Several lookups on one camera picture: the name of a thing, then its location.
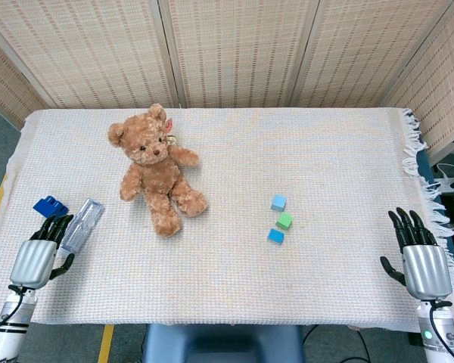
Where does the bamboo folding screen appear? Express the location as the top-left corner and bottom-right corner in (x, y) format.
(0, 0), (454, 157)

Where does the white metal stand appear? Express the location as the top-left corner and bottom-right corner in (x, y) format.
(430, 134), (454, 232)

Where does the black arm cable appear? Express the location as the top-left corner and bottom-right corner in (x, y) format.
(427, 299), (454, 363)
(0, 284), (28, 346)

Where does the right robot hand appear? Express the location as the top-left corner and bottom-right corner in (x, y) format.
(379, 206), (454, 302)

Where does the brown plush teddy bear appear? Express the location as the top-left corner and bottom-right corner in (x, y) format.
(107, 103), (209, 238)

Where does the blue and white block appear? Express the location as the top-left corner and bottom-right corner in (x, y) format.
(266, 228), (286, 246)

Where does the light blue cube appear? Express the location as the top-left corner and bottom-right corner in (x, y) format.
(270, 194), (288, 213)

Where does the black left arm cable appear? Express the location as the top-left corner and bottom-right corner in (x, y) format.
(0, 284), (28, 346)

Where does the white woven tablecloth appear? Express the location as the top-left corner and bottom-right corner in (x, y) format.
(0, 107), (454, 334)

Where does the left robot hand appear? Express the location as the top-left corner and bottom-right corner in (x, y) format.
(8, 214), (76, 290)

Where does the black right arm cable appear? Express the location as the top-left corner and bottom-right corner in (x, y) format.
(427, 299), (454, 363)

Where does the dark blue toy brick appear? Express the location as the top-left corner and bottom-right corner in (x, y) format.
(32, 195), (70, 219)

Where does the green cube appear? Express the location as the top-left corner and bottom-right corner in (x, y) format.
(275, 211), (294, 231)

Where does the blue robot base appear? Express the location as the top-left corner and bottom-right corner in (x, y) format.
(141, 324), (306, 363)

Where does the clear plastic box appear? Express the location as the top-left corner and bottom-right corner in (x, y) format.
(57, 197), (105, 255)

